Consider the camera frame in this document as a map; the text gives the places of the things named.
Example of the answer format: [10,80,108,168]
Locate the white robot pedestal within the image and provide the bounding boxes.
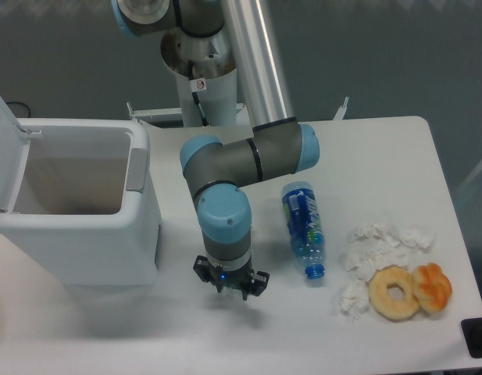
[161,27,237,127]

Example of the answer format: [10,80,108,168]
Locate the white trash bin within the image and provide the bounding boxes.
[0,119,161,286]

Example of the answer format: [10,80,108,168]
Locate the black device at edge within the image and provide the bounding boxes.
[461,317,482,359]

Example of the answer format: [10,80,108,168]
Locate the white table bracket right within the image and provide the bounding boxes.
[334,96,349,120]

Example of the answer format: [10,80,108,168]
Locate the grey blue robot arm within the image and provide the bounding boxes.
[112,1,320,297]

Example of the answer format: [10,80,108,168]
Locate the blue plastic bottle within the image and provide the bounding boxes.
[281,181,325,280]

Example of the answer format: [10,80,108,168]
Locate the crumpled white tissue small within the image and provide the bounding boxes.
[339,280,370,321]

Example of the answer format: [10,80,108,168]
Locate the black cable on pedestal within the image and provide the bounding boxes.
[187,59,209,127]

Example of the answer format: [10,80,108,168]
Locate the black cable on floor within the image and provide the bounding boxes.
[5,101,31,118]

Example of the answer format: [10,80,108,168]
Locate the white bin lid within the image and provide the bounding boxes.
[0,96,30,213]

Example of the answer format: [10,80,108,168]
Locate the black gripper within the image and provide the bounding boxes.
[193,255,270,301]

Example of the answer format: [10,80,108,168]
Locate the orange glazed twisted bread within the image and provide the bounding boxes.
[412,262,452,314]

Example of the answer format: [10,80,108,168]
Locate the white base frame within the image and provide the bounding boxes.
[126,102,251,128]

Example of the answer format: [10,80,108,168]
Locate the crumpled white tissue large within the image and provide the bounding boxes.
[344,221,436,282]

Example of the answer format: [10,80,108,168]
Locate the clear bottle green label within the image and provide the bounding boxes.
[222,287,244,300]

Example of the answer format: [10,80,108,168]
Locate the plain ring donut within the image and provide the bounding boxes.
[368,266,420,321]

